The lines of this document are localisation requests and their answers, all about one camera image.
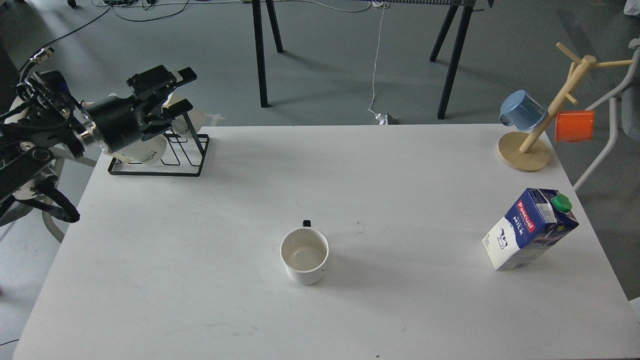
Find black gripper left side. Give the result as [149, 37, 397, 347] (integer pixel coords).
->
[82, 65, 198, 153]

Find white smiley face mug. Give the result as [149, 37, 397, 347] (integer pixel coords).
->
[279, 219, 330, 286]

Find blue white milk carton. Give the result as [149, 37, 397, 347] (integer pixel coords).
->
[482, 187, 579, 271]

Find white mug rear on rack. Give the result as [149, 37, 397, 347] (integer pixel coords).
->
[162, 91, 206, 139]

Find white mug on rack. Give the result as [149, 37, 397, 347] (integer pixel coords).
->
[162, 91, 206, 139]
[102, 134, 168, 166]

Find white mug front on rack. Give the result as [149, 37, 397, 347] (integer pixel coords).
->
[102, 134, 168, 166]

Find black table legs left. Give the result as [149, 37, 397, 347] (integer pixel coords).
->
[250, 0, 284, 109]

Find black table legs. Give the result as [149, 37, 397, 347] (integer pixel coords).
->
[429, 0, 483, 120]
[250, 0, 284, 109]

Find white power plug on floor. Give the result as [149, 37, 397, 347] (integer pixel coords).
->
[375, 112, 398, 126]

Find black table legs right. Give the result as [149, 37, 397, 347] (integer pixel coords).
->
[429, 0, 483, 120]

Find blue mug on tree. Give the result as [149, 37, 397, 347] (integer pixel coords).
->
[498, 89, 547, 132]

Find wooden mug tree stand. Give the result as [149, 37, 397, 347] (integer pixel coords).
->
[497, 38, 639, 173]

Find orange mug on tree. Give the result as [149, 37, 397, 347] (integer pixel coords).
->
[554, 110, 595, 142]

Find black wire mug rack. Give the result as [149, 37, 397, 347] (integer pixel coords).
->
[107, 114, 210, 177]

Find black cable on floor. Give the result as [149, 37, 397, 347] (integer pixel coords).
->
[17, 0, 191, 71]

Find grey metal frame left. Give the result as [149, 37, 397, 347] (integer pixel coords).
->
[41, 155, 97, 244]

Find white cable on floor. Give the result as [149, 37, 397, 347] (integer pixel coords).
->
[300, 0, 391, 118]

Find grey metal chair frame right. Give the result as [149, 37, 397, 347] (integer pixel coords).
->
[571, 37, 640, 192]

